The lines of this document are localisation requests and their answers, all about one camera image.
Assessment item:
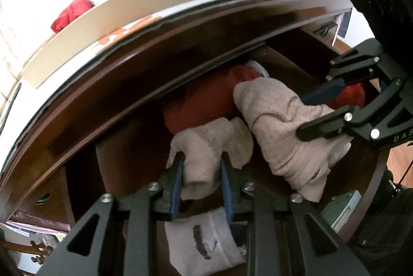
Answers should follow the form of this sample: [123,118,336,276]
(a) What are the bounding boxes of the wooden drawer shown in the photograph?
[65,37,392,276]

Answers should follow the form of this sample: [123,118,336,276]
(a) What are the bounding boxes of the red sock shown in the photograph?
[336,83,366,109]

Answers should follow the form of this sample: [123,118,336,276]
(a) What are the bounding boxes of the dotted beige underwear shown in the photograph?
[233,77,353,203]

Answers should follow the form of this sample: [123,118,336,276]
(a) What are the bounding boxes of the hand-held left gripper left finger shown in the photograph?
[39,152,185,276]

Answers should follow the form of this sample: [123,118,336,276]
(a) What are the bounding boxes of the person's dark clothing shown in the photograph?
[348,163,413,276]

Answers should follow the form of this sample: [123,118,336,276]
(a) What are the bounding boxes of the grey underwear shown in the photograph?
[244,60,269,78]

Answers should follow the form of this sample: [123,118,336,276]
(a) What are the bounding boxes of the white cloth with dark print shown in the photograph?
[164,208,248,276]

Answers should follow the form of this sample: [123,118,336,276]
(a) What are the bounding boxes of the small side drawer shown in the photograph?
[18,166,71,225]

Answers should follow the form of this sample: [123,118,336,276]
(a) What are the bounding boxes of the stack of papers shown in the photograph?
[6,211,71,239]

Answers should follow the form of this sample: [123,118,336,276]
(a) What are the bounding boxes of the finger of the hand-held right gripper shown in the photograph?
[297,106,362,143]
[301,39,388,106]

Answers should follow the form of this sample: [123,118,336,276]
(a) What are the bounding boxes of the beige knit underwear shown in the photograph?
[167,117,254,201]

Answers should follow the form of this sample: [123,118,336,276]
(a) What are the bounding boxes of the dark red underwear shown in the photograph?
[163,65,269,135]

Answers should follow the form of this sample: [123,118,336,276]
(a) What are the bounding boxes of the metal drawer lock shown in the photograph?
[321,190,362,233]

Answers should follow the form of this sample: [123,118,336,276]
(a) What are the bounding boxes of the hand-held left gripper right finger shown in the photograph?
[220,152,368,276]

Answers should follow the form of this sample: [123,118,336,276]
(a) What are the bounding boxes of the white tray with wooden rim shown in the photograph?
[21,0,285,89]

